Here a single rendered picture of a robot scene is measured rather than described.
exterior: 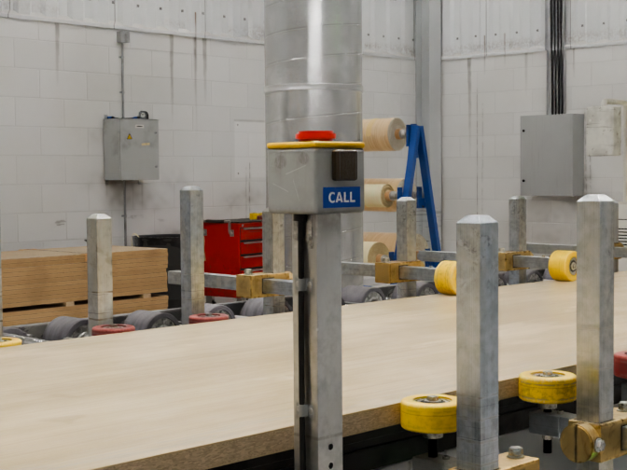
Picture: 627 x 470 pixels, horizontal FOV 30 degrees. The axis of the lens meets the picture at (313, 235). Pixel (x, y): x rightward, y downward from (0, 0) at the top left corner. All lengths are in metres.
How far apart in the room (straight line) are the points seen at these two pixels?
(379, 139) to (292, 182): 7.67
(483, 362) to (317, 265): 0.29
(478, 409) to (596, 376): 0.25
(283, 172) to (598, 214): 0.53
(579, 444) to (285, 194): 0.60
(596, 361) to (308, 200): 0.57
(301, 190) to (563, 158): 10.61
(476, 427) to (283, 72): 4.34
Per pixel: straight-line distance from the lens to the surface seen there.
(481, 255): 1.34
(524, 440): 1.83
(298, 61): 5.57
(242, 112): 10.84
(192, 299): 2.44
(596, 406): 1.57
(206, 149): 10.53
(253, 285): 2.54
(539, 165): 11.84
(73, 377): 1.73
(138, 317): 2.89
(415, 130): 8.68
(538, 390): 1.64
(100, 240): 2.30
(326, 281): 1.15
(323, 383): 1.16
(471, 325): 1.35
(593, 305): 1.55
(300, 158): 1.13
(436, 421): 1.45
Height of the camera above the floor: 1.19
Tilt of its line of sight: 3 degrees down
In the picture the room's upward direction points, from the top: 1 degrees counter-clockwise
